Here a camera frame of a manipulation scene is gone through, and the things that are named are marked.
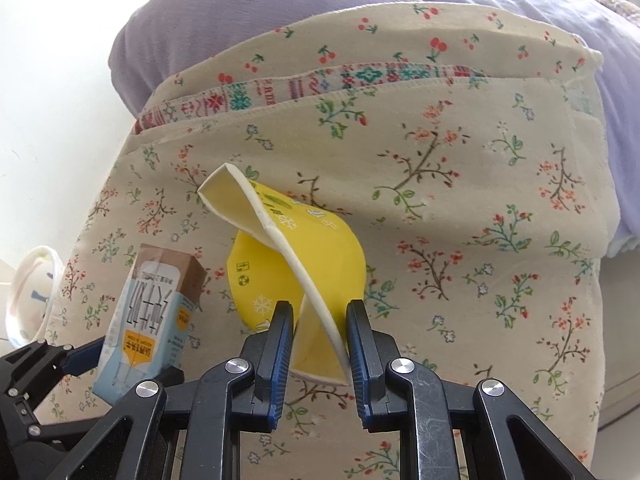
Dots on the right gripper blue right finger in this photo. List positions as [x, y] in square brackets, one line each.
[370, 351]

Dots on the lavender duvet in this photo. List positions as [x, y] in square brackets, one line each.
[165, 37]

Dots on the floral beige blanket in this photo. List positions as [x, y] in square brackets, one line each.
[465, 149]

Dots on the light blue milk carton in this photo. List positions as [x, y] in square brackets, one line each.
[150, 325]

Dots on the crushed yellow paper cup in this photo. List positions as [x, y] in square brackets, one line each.
[286, 250]

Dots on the white patterned trash bin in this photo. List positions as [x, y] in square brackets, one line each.
[29, 296]

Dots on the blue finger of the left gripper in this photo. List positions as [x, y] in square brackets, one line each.
[80, 360]
[170, 376]

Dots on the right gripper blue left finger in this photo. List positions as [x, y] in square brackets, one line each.
[269, 354]

